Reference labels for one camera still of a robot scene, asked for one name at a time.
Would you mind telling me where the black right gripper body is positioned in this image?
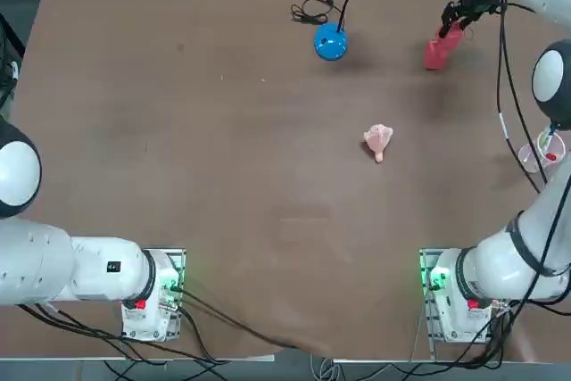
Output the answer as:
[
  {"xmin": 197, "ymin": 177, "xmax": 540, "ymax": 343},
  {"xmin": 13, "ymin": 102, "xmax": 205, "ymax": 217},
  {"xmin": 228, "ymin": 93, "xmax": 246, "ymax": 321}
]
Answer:
[{"xmin": 457, "ymin": 0, "xmax": 501, "ymax": 21}]

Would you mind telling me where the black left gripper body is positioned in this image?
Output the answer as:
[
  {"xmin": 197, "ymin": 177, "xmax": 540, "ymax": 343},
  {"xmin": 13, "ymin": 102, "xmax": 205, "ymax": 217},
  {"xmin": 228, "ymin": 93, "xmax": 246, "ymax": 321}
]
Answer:
[{"xmin": 0, "ymin": 48, "xmax": 21, "ymax": 108}]

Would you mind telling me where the red block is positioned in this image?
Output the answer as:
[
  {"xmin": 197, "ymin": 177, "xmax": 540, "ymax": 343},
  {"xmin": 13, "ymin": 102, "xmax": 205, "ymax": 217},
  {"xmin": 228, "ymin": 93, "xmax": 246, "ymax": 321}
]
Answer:
[{"xmin": 423, "ymin": 26, "xmax": 465, "ymax": 71}]

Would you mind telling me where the blue desk lamp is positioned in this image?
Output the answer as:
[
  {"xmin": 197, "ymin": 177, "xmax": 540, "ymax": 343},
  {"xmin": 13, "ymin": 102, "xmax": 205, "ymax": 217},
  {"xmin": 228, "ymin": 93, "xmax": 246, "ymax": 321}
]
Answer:
[{"xmin": 313, "ymin": 0, "xmax": 396, "ymax": 62}]

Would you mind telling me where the pink plush toy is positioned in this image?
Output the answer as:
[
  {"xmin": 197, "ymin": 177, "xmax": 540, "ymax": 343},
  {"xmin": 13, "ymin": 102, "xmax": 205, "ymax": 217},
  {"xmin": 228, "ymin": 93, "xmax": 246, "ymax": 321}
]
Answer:
[{"xmin": 362, "ymin": 124, "xmax": 394, "ymax": 164}]

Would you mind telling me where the clear plastic cup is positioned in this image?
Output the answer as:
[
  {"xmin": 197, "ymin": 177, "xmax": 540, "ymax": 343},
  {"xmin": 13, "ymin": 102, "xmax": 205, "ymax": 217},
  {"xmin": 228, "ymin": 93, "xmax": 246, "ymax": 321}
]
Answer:
[{"xmin": 517, "ymin": 128, "xmax": 567, "ymax": 173}]

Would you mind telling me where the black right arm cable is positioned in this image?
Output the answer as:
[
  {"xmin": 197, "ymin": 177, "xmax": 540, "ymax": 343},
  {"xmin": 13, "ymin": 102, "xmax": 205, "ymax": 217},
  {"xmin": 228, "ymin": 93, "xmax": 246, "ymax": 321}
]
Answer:
[{"xmin": 492, "ymin": 0, "xmax": 550, "ymax": 197}]

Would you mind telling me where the black lamp cable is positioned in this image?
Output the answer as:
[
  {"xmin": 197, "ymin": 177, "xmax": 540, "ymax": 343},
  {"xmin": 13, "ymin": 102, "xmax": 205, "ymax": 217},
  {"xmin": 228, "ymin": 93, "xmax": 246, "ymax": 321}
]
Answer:
[{"xmin": 290, "ymin": 0, "xmax": 336, "ymax": 25}]

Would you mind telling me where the black base cable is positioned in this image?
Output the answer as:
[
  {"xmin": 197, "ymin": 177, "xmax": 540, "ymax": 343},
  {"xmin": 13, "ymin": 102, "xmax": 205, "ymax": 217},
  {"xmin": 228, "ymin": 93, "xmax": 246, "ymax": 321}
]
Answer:
[{"xmin": 176, "ymin": 286, "xmax": 322, "ymax": 354}]

